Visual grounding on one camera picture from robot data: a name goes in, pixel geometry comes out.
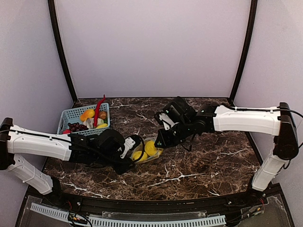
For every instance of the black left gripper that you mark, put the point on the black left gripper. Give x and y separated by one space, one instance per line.
128 164

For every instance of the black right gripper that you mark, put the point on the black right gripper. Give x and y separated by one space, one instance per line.
166 136

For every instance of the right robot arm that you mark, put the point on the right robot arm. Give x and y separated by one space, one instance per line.
180 121

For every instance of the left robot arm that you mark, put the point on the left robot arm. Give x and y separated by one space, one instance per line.
109 148

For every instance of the yellow toy food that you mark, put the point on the yellow toy food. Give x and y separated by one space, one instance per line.
105 125

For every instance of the dark red toy food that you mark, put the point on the dark red toy food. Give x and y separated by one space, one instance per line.
77 127

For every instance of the white toy garlic bulb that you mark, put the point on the white toy garlic bulb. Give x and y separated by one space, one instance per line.
89 123

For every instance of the brown toy kiwi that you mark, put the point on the brown toy kiwi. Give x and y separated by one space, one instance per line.
102 115

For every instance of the blue perforated plastic basket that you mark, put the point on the blue perforated plastic basket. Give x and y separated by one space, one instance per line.
73 116

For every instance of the red toy chili pepper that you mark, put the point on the red toy chili pepper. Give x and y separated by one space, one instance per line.
99 103

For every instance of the orange yellow toy mango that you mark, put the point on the orange yellow toy mango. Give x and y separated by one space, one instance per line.
90 113

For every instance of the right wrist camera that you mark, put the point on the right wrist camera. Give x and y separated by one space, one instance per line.
164 120

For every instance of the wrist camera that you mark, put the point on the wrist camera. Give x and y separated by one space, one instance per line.
164 120
130 143

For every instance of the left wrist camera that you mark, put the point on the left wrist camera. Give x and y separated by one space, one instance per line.
130 143

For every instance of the grey slotted cable duct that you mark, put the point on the grey slotted cable duct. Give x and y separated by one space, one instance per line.
115 219

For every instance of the black front table rail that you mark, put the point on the black front table rail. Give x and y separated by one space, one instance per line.
221 204

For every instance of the right black corner post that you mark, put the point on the right black corner post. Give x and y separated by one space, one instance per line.
245 50

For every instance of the black corner post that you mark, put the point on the black corner post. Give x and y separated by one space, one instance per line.
245 50
60 50

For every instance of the left black corner post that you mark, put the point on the left black corner post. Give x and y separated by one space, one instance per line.
60 50

